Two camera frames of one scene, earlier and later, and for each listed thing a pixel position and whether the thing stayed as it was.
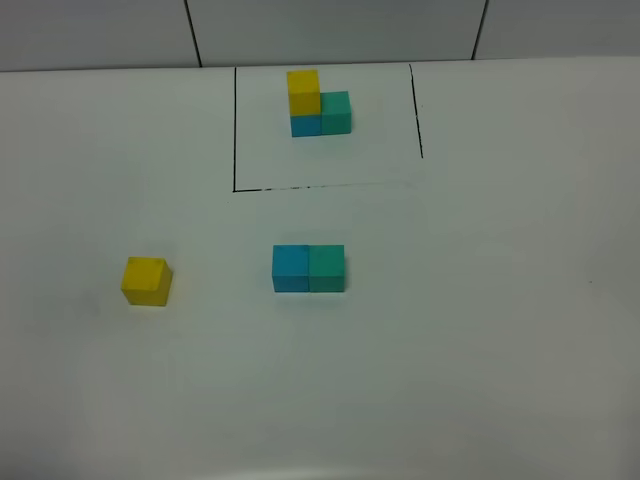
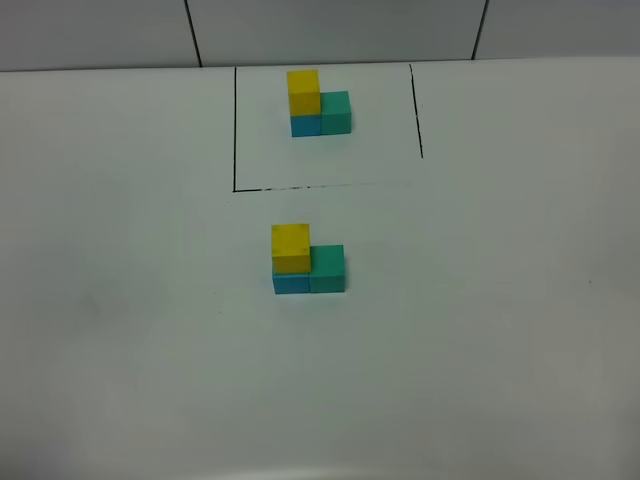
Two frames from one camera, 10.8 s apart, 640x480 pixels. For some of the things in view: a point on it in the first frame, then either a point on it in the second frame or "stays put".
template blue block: x=302 y=126 stays put
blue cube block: x=290 y=268 stays put
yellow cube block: x=147 y=281 to x=291 y=248
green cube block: x=326 y=268 stays put
